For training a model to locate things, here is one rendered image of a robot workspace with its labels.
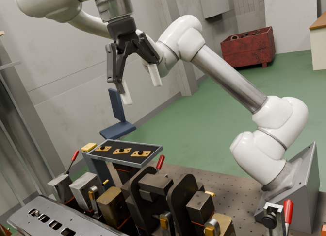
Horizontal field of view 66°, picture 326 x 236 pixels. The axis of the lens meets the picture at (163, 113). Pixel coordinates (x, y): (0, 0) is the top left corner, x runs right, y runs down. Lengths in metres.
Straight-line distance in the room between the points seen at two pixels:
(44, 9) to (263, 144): 0.93
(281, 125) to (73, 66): 3.19
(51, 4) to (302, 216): 1.12
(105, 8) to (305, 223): 1.05
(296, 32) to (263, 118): 6.01
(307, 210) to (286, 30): 6.26
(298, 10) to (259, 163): 6.20
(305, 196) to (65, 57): 3.38
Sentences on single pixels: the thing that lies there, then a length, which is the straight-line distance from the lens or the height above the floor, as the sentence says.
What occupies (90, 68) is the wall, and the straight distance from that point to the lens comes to 4.04.
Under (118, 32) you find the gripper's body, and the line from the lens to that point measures 0.69.
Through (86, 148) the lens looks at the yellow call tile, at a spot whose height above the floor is 1.16.
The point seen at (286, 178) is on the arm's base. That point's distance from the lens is 1.19.
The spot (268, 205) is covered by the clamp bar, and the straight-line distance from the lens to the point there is 0.61.
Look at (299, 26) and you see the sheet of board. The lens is 7.12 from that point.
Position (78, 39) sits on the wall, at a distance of 4.02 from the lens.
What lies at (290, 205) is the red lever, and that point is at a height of 1.14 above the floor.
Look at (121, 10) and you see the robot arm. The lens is 0.68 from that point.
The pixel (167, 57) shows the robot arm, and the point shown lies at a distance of 1.12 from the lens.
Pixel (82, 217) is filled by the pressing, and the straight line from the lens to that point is 1.16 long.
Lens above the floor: 1.63
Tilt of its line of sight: 20 degrees down
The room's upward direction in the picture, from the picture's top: 18 degrees counter-clockwise
